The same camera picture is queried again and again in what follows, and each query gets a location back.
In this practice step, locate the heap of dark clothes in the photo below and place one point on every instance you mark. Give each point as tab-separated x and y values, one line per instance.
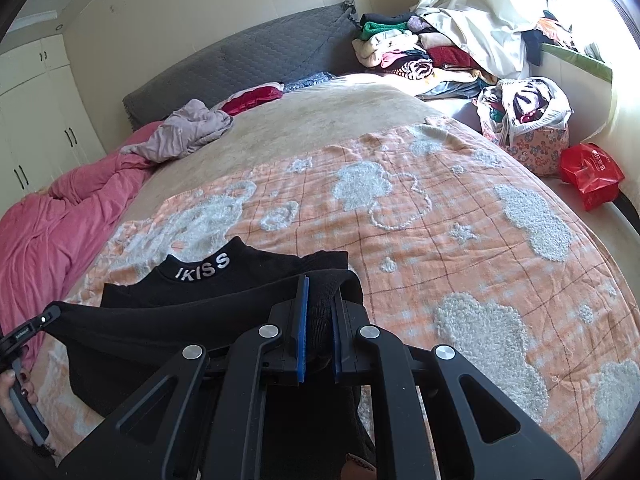
550	32

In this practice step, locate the red garment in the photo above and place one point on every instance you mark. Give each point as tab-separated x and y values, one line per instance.
250	100

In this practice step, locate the mauve crumpled garment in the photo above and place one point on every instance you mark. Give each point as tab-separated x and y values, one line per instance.
190	127

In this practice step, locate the person's right hand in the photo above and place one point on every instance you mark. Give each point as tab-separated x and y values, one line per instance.
357	467

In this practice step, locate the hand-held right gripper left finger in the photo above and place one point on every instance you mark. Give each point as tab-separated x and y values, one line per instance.
301	330

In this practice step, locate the white curtain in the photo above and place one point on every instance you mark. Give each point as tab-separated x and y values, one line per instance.
480	5

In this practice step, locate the orange and white tufted blanket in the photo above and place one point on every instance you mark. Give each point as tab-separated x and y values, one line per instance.
450	210

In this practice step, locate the grey quilted headboard cover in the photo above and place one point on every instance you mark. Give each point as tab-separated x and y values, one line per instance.
250	50

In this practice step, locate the pink quilt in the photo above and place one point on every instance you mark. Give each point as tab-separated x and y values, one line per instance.
50	225

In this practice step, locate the green cloth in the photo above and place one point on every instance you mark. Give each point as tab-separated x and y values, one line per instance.
580	62

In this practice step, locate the cream wardrobe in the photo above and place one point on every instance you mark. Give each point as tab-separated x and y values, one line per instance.
35	105

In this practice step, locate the person's left hand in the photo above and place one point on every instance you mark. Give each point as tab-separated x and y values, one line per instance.
10	405

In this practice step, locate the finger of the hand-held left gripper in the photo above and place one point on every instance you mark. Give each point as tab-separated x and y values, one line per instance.
42	319

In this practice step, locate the red plastic bag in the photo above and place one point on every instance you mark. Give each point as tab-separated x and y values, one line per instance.
592	172

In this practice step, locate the black printed sweater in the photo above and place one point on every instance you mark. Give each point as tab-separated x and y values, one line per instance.
150	320

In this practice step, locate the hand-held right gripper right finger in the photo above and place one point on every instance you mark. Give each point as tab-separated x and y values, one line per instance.
338	345

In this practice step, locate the pile of folded clothes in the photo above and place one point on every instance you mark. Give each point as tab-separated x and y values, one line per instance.
400	50

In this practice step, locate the beige bed sheet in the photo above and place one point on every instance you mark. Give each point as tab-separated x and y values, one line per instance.
325	115

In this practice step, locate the patterned bag of clothes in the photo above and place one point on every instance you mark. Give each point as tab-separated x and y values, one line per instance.
530	120

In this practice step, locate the blue patterned cloth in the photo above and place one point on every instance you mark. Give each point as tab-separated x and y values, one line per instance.
310	81

